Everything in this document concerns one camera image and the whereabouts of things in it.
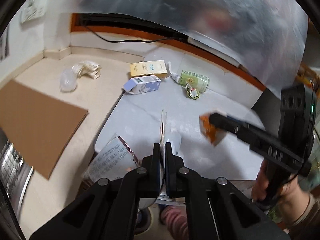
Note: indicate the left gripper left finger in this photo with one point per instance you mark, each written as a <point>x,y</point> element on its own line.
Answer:
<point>152,177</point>

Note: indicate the orange snack wrapper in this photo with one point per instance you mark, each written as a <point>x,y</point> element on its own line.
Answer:
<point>210,132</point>

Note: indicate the brown cardboard sheet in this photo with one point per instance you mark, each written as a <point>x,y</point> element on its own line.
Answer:
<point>39,126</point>

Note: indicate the white printed paper cup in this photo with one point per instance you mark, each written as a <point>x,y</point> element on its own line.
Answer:
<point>112,162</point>

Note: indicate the person's right hand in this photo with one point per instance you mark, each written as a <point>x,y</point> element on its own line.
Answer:
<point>292,197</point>

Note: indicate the translucent plastic sheet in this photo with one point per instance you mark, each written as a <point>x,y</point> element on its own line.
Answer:
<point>267,37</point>

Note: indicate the green drink can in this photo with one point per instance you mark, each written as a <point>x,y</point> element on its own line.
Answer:
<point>197,81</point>

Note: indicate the clear crumpled plastic bag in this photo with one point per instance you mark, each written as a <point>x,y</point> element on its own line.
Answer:
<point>68,81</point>

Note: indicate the yellow cardboard box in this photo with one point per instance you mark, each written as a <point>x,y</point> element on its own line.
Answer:
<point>157,68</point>

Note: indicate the crumpled green wrapper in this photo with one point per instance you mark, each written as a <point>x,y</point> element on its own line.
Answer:
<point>192,93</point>

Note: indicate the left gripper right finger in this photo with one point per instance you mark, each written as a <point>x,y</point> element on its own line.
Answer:
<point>172,175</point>

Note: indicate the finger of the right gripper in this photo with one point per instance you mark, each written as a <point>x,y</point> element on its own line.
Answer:
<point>262,143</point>

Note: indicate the white blue cardboard box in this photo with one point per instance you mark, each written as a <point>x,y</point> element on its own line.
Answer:
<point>142,84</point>

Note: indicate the wall power strip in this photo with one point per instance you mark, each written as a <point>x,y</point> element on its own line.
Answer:
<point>32,10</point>

